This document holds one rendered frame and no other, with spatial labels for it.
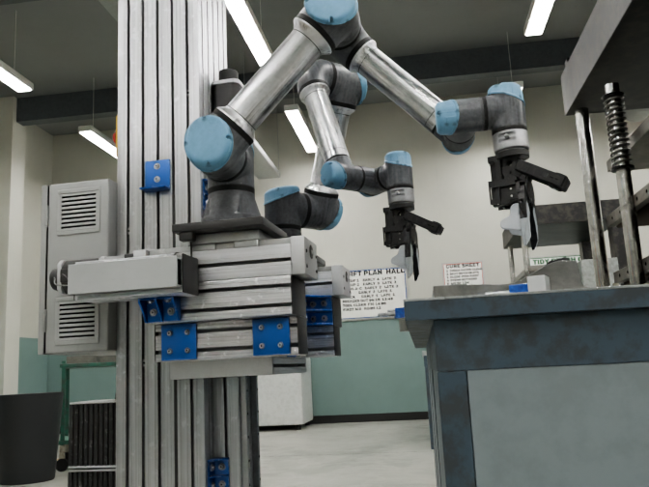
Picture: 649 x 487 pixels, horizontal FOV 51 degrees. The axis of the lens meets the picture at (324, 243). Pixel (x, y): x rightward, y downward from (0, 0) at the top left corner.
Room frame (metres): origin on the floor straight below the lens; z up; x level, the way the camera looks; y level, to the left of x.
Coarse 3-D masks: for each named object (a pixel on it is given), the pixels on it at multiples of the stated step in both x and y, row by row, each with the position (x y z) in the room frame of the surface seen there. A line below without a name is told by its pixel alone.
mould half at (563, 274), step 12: (552, 264) 1.77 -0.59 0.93; (564, 264) 1.77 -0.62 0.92; (576, 264) 1.76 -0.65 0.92; (552, 276) 1.77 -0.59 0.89; (564, 276) 1.77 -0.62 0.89; (576, 276) 1.77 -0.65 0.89; (444, 288) 1.81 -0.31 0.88; (456, 288) 1.80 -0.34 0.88; (468, 288) 1.80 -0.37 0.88; (480, 288) 1.80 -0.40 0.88; (492, 288) 1.79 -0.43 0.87; (504, 288) 1.79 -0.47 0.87; (552, 288) 1.77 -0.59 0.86; (564, 288) 1.77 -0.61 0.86; (576, 288) 1.77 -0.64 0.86
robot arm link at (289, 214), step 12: (276, 192) 2.09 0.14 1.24; (288, 192) 2.09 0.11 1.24; (300, 192) 2.16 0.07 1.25; (264, 204) 2.12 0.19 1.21; (276, 204) 2.09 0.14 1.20; (288, 204) 2.09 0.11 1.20; (300, 204) 2.11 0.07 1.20; (276, 216) 2.09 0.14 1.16; (288, 216) 2.09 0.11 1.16; (300, 216) 2.13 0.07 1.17
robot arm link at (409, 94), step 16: (352, 48) 1.56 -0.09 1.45; (368, 48) 1.56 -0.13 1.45; (352, 64) 1.58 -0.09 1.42; (368, 64) 1.57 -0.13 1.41; (384, 64) 1.56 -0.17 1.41; (368, 80) 1.60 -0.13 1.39; (384, 80) 1.57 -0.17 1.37; (400, 80) 1.55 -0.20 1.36; (416, 80) 1.57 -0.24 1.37; (400, 96) 1.56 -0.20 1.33; (416, 96) 1.55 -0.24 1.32; (432, 96) 1.55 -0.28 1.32; (416, 112) 1.56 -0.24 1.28; (432, 112) 1.55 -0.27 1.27; (432, 128) 1.57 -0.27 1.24; (448, 144) 1.56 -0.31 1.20; (464, 144) 1.54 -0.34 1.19
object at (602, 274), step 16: (576, 112) 3.00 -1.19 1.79; (592, 144) 2.99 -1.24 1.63; (592, 160) 2.98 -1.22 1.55; (592, 176) 2.98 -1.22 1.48; (592, 192) 2.98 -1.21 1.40; (592, 208) 2.98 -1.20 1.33; (592, 224) 2.99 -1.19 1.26; (592, 240) 3.00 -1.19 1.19; (592, 256) 3.01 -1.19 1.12; (608, 272) 2.99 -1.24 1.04
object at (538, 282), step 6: (528, 276) 1.41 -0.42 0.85; (534, 276) 1.40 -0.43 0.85; (540, 276) 1.40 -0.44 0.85; (546, 276) 1.41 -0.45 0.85; (528, 282) 1.41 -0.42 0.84; (534, 282) 1.40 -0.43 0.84; (540, 282) 1.40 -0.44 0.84; (546, 282) 1.40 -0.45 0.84; (510, 288) 1.43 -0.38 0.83; (516, 288) 1.43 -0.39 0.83; (522, 288) 1.42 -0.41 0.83; (528, 288) 1.41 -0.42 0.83; (534, 288) 1.40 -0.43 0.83; (540, 288) 1.40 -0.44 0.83; (546, 288) 1.39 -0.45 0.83; (486, 294) 1.47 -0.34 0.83
